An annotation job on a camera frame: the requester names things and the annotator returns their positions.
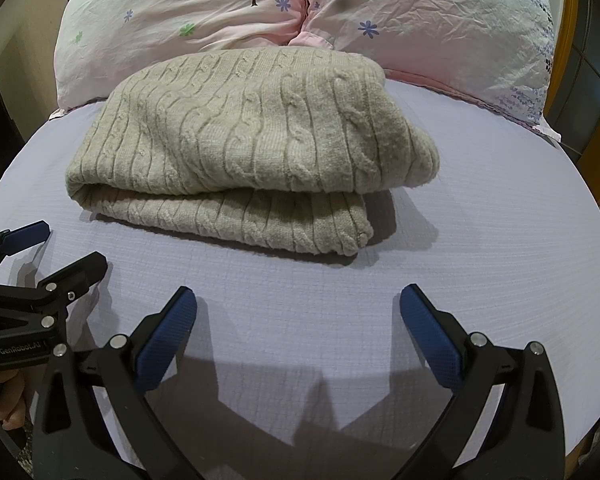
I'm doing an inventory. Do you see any floral pillow with tree print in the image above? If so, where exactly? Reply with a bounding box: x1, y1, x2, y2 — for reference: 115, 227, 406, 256
54, 0, 312, 113

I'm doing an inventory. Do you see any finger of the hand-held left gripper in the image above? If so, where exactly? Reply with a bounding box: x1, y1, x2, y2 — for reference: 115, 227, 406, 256
0, 221, 52, 286
0, 252, 109, 343

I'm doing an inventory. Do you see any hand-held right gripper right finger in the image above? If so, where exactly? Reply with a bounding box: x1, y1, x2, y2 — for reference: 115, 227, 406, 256
399, 284, 566, 480

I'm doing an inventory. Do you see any wooden bed frame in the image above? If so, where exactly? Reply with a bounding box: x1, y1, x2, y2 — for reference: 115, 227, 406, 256
562, 0, 600, 207

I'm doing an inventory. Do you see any beige cable knit sweater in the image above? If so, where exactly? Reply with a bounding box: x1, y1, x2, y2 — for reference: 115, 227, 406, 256
64, 46, 441, 258

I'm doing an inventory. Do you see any pink floral pillow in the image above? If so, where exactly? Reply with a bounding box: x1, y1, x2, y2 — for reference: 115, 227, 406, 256
300, 0, 564, 143

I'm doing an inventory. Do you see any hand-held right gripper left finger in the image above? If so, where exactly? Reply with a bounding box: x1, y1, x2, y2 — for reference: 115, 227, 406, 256
30, 286, 206, 480

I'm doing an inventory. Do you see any person's left hand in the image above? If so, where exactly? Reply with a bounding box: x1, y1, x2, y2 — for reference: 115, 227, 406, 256
0, 364, 31, 432

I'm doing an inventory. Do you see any lavender bed sheet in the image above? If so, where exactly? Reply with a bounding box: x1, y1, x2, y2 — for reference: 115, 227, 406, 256
0, 77, 600, 480

